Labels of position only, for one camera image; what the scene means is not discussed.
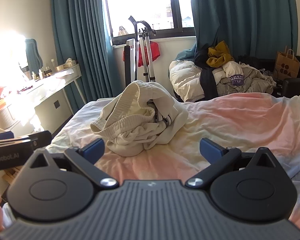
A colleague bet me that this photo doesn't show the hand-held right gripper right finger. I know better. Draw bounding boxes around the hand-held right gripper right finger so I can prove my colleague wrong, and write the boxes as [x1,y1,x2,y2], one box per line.
[185,137,285,188]

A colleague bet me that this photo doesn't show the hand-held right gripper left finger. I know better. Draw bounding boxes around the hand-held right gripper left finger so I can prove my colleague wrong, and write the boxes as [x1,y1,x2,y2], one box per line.
[22,138,119,188]

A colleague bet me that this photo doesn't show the white pants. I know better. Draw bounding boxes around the white pants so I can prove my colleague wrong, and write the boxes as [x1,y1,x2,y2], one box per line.
[90,80,190,157]

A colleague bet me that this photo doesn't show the white ribbed box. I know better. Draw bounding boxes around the white ribbed box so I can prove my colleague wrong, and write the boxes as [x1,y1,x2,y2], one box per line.
[0,105,22,130]

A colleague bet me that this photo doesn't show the pastel duvet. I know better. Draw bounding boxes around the pastel duvet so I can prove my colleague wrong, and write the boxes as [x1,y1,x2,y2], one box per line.
[51,92,300,230]

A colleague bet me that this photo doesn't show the black garment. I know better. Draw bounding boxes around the black garment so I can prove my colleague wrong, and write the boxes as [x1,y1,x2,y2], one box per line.
[194,44,219,98]

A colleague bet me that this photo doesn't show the white puffer jacket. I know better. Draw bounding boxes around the white puffer jacket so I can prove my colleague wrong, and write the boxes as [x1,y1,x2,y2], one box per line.
[169,59,205,97]

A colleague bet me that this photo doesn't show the grey garment with purple label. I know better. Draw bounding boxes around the grey garment with purple label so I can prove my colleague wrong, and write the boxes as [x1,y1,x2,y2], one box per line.
[219,61,275,97]

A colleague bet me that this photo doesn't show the white desk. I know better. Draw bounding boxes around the white desk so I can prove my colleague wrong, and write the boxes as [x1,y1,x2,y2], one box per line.
[22,64,82,130]

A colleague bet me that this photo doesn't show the yellow garment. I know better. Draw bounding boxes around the yellow garment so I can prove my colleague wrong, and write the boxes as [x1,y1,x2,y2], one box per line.
[207,41,234,68]

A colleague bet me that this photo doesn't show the teal cloth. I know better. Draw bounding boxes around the teal cloth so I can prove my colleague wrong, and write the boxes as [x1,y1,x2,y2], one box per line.
[176,44,198,61]

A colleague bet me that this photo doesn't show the table mirror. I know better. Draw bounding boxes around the table mirror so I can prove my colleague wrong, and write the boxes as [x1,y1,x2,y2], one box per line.
[14,36,43,79]

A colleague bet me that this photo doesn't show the black chair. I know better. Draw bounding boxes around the black chair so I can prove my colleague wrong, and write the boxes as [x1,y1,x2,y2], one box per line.
[239,55,300,98]

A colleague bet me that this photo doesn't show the red bag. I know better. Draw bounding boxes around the red bag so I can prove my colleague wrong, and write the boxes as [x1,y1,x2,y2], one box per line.
[122,40,162,67]

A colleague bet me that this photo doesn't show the brown paper bag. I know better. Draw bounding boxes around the brown paper bag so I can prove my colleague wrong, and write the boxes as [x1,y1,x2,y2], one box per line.
[274,45,300,79]

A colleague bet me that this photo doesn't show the teal curtain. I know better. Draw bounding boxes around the teal curtain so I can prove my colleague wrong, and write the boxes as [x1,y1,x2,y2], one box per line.
[190,0,298,60]
[50,0,114,105]

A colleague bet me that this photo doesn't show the window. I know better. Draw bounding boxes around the window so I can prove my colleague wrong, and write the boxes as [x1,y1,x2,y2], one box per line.
[102,0,198,45]

